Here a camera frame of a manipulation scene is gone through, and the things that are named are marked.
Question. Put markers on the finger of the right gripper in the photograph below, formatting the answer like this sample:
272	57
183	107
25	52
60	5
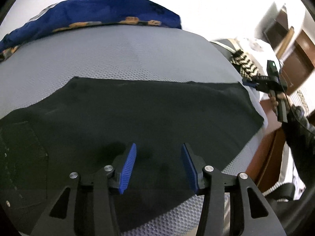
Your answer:
259	78
248	82

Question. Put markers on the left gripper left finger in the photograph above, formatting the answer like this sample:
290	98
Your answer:
85	205

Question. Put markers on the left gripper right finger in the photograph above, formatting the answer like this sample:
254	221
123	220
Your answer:
232	205

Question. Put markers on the black pants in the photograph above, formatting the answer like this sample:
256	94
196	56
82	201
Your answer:
86	124

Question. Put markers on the right forearm dark sleeve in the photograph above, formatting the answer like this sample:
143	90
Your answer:
299	134

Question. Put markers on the right hand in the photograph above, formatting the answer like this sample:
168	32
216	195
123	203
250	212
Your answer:
275	103

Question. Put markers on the black white zigzag cloth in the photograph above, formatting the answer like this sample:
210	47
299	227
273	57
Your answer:
244	66

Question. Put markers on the brown wooden furniture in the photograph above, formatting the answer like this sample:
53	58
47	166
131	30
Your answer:
297	68

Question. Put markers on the grey cushion white piping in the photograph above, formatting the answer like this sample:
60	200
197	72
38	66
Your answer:
228	51

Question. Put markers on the grey mesh mattress pad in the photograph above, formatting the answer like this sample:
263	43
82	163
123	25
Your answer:
132	53

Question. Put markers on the blue plush blanket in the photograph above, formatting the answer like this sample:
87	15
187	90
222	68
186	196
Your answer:
74	14

